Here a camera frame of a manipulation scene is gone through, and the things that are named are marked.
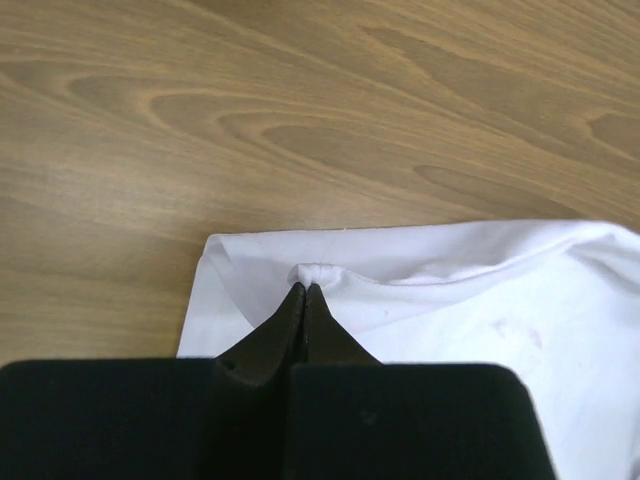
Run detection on white t shirt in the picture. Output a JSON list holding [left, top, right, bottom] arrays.
[[178, 220, 639, 479]]

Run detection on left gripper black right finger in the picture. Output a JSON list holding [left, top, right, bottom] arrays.
[[289, 285, 556, 479]]

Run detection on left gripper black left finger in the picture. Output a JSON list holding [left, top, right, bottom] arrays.
[[1, 285, 306, 479]]

